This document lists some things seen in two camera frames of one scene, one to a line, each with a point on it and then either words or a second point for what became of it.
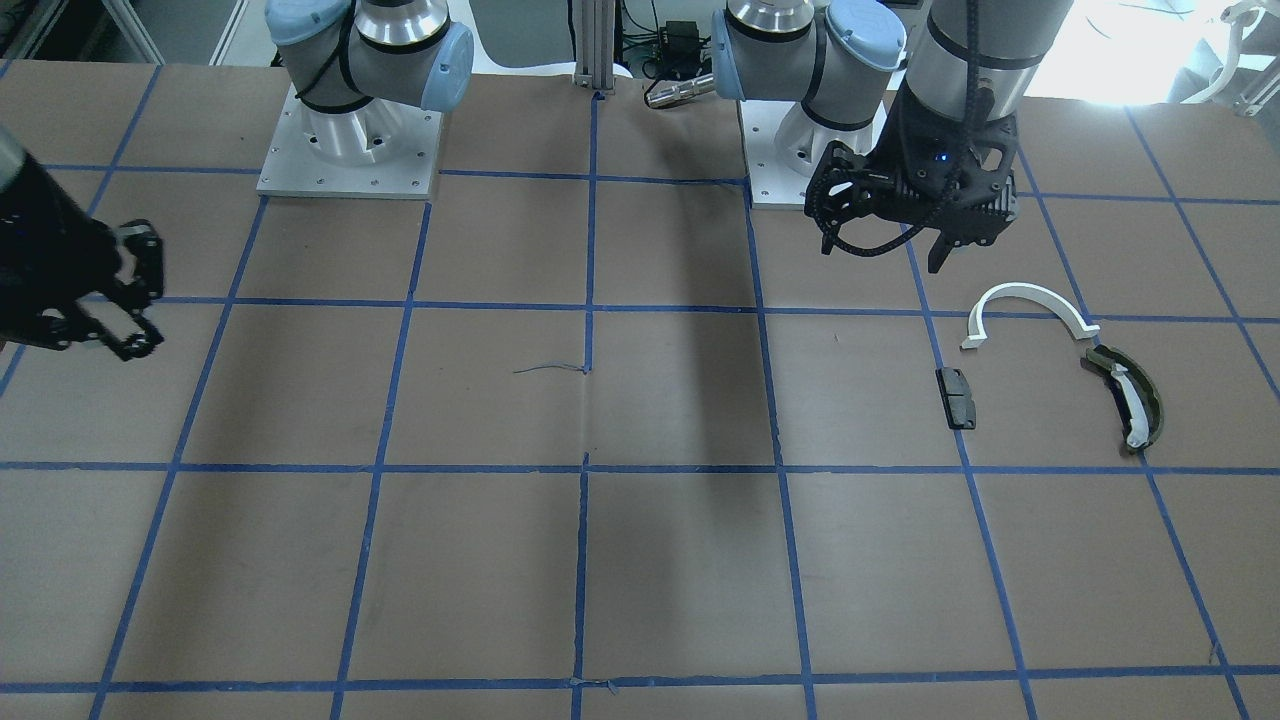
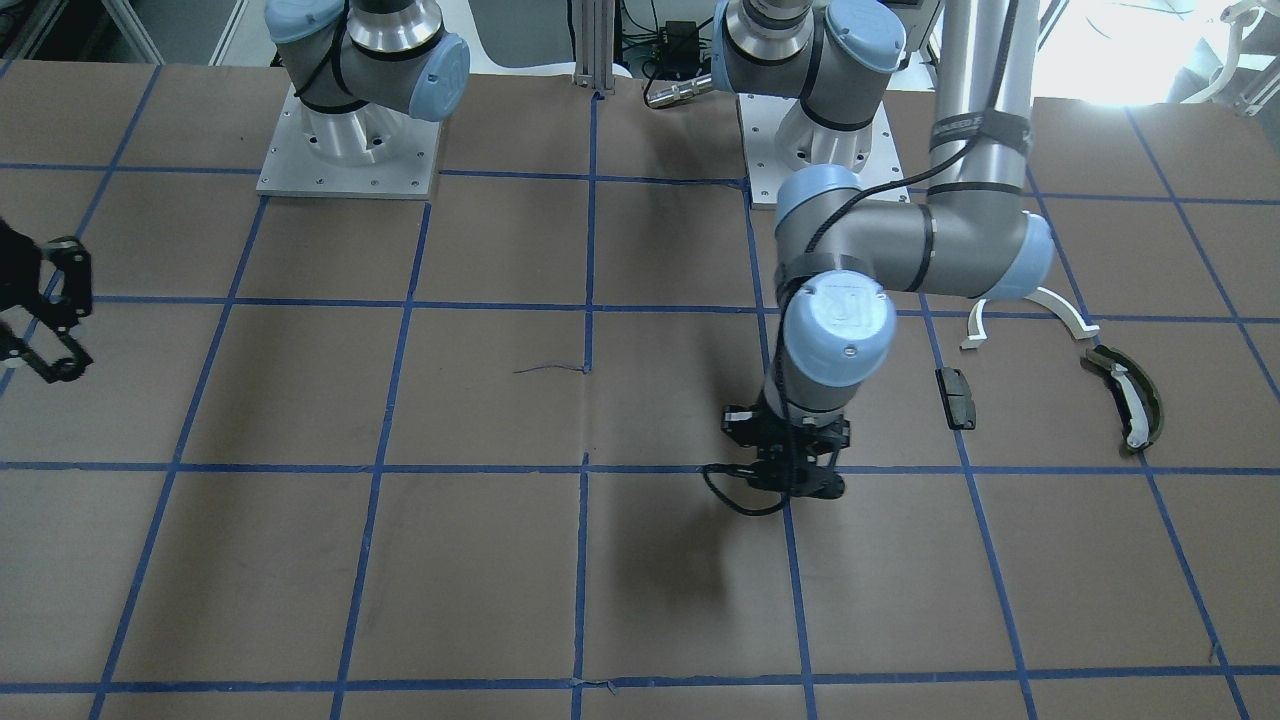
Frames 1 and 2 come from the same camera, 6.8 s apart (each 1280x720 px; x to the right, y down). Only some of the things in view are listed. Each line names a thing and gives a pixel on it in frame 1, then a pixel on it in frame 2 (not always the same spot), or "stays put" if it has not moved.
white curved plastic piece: (1015, 289) stays put
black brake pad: (957, 398) stays put
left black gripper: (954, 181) → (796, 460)
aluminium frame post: (594, 37) stays put
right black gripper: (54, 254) → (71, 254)
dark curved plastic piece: (1137, 398) stays put
